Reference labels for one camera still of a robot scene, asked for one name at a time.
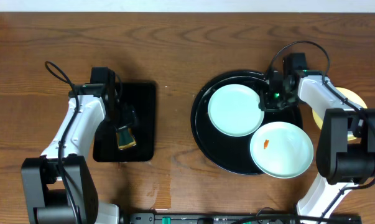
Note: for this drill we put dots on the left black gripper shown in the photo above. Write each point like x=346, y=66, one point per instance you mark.
x=129, y=116

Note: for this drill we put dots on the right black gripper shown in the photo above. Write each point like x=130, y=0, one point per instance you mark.
x=266, y=104

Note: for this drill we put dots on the green yellow sponge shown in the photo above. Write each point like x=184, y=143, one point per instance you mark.
x=125, y=138

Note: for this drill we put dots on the light blue plate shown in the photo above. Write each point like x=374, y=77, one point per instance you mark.
x=234, y=110
x=281, y=150

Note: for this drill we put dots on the yellow plate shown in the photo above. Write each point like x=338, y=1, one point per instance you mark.
x=347, y=93

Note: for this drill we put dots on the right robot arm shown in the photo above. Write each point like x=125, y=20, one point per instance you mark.
x=345, y=155

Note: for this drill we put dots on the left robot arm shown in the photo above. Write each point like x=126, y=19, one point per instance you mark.
x=58, y=186

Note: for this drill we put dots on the black rectangular tray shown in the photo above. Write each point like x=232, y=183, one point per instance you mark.
x=142, y=95

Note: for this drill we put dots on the black round tray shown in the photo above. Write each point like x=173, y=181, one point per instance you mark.
x=232, y=153

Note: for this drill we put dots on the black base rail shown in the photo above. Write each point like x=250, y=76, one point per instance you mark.
x=151, y=218

